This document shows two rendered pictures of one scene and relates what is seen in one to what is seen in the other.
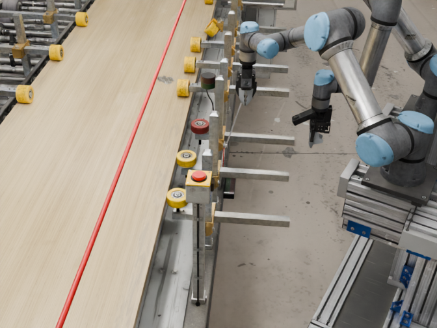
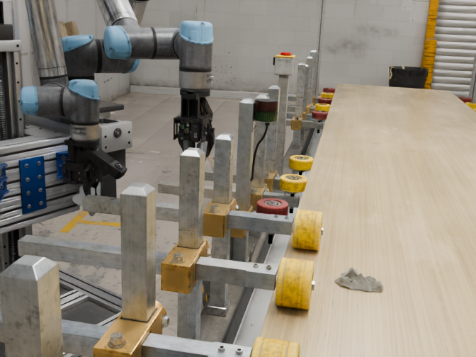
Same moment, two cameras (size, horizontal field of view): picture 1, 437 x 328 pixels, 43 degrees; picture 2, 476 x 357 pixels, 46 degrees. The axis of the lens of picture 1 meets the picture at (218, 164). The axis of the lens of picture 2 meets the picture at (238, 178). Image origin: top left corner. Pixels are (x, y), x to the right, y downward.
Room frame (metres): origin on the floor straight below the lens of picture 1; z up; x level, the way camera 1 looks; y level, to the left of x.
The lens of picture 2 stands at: (3.43, 0.16, 1.37)
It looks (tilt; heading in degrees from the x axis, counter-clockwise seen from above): 16 degrees down; 187
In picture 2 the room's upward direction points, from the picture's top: 3 degrees clockwise
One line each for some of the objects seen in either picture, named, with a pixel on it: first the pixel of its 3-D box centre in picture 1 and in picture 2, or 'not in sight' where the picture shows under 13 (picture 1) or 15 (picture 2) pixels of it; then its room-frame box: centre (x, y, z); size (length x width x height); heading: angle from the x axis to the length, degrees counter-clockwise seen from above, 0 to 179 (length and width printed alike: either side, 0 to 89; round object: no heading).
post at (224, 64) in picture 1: (222, 105); (221, 239); (2.27, -0.01, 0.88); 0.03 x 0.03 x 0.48; 86
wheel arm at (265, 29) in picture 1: (254, 28); not in sight; (3.05, -0.19, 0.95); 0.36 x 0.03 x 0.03; 86
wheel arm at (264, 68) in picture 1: (238, 66); (154, 261); (2.56, -0.09, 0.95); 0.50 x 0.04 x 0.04; 86
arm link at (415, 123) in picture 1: (411, 133); (78, 54); (1.55, -0.63, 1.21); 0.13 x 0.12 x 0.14; 123
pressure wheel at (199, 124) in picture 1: (199, 133); (271, 222); (2.07, 0.09, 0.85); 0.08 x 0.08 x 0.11
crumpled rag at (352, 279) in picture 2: (166, 78); (358, 278); (2.47, 0.27, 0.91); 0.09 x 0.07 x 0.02; 56
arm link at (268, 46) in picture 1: (267, 45); (174, 43); (2.05, -0.18, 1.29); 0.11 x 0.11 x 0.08; 33
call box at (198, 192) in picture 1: (198, 187); (285, 65); (1.26, 0.05, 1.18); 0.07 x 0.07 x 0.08; 86
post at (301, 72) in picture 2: not in sight; (298, 110); (0.53, 0.10, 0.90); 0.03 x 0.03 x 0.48; 86
